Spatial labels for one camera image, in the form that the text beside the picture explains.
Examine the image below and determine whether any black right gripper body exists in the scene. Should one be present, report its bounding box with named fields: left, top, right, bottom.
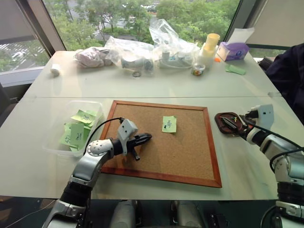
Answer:
left=238, top=113, right=256, bottom=135

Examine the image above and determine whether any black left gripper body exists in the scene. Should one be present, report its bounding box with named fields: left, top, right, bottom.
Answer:
left=127, top=135, right=141, bottom=162

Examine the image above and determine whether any brown leather tray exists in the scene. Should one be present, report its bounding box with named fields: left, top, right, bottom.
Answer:
left=215, top=111, right=249, bottom=138

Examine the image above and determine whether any purple tissue box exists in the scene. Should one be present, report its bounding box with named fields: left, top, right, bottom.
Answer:
left=217, top=41, right=250, bottom=62

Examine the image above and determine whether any clear plastic box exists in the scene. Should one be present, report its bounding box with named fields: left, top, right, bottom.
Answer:
left=42, top=100, right=104, bottom=157

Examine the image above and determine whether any wood framed cork board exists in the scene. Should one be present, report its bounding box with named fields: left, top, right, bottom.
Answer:
left=99, top=100, right=223, bottom=189

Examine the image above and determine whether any black bag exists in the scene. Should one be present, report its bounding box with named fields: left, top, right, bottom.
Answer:
left=257, top=58, right=271, bottom=69

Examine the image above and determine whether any small colourful printed jar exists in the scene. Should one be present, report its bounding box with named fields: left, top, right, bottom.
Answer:
left=191, top=63, right=206, bottom=76

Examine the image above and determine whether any person in dark clothing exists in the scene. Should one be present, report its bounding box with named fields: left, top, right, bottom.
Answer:
left=265, top=42, right=304, bottom=122

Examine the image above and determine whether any white plastic container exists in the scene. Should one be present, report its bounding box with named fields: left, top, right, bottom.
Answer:
left=198, top=42, right=219, bottom=69

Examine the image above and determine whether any grey rounded shape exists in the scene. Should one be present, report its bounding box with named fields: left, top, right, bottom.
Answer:
left=110, top=199, right=143, bottom=228
left=171, top=200, right=205, bottom=228

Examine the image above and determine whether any grey cylindrical device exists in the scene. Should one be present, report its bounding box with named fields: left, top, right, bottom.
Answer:
left=121, top=57, right=154, bottom=71

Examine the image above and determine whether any white power strip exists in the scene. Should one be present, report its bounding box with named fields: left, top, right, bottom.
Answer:
left=158, top=58, right=193, bottom=69

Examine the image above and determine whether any yellow plastic cup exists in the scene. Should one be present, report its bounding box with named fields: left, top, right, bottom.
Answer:
left=204, top=33, right=221, bottom=51

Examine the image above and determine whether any crumpled clear plastic bag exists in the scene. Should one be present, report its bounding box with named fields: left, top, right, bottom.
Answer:
left=104, top=36, right=155, bottom=77

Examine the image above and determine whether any bag with pink cloth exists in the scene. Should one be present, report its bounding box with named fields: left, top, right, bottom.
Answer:
left=74, top=47, right=112, bottom=68

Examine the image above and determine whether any tall clear plastic bag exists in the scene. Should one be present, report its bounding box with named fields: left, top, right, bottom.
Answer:
left=149, top=18, right=201, bottom=69

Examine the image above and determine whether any grey roller blind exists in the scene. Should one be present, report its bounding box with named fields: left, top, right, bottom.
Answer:
left=0, top=0, right=36, bottom=45
left=246, top=0, right=304, bottom=48

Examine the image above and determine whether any white paper roll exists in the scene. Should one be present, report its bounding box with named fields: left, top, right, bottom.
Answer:
left=50, top=63, right=61, bottom=77

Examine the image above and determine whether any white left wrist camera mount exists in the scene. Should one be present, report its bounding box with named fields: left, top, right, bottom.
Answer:
left=117, top=118, right=139, bottom=156

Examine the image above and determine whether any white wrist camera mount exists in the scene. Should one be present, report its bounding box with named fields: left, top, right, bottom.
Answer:
left=250, top=104, right=274, bottom=131
left=117, top=118, right=139, bottom=156

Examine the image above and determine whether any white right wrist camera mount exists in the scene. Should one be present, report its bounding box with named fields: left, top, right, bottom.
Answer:
left=250, top=104, right=274, bottom=131

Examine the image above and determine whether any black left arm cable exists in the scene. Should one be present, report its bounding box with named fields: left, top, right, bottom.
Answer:
left=83, top=117, right=124, bottom=155

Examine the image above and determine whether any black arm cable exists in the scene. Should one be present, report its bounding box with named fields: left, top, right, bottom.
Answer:
left=249, top=124, right=304, bottom=174
left=83, top=117, right=124, bottom=155

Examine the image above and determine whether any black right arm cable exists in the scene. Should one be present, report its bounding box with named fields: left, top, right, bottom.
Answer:
left=249, top=124, right=304, bottom=174

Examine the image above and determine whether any dark window frame post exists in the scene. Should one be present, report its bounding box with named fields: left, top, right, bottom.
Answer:
left=224, top=0, right=252, bottom=42
left=19, top=0, right=66, bottom=57

